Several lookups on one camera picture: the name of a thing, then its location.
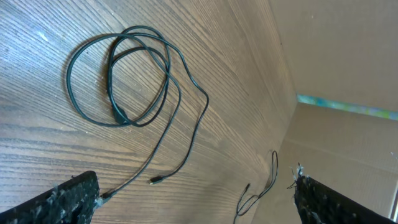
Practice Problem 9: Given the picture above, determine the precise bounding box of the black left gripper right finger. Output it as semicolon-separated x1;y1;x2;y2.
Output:
292;165;393;224

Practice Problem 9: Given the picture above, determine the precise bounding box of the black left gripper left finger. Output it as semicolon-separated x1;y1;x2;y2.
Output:
1;170;99;224

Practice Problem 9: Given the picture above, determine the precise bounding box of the black short USB cable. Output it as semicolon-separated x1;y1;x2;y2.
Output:
233;150;279;224

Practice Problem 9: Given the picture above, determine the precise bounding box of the black split-end USB cable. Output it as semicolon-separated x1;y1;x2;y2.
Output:
66;25;210;200

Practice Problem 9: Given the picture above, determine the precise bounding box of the cardboard backboard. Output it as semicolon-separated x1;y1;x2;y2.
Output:
253;1;397;223

